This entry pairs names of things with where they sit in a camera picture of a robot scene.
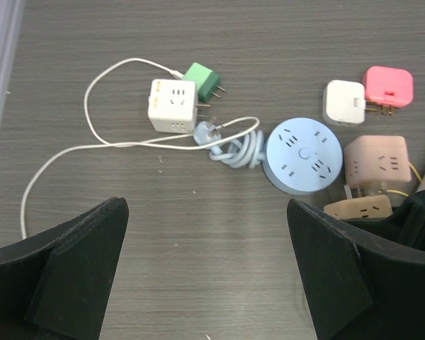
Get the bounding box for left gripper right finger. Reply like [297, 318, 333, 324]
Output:
[287, 190, 425, 339]

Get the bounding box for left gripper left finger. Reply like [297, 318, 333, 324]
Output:
[0, 198, 129, 339]

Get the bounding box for orange cube socket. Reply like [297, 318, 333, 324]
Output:
[323, 195, 392, 220]

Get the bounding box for green plug adapter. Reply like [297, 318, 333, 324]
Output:
[181, 62, 225, 103]

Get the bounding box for pink cube socket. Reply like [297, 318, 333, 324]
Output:
[344, 135, 412, 191]

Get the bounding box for round light blue socket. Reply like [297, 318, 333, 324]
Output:
[193, 118, 344, 196]

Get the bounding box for white flat charger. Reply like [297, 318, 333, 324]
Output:
[322, 79, 366, 127]

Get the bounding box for red pink flat charger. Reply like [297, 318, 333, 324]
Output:
[362, 66, 414, 115]

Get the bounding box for white cube socket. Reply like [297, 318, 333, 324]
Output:
[147, 79, 211, 134]

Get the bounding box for yellow charging cable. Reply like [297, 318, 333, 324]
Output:
[385, 162, 424, 198]

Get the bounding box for white thin cable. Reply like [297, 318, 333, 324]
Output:
[20, 57, 261, 240]

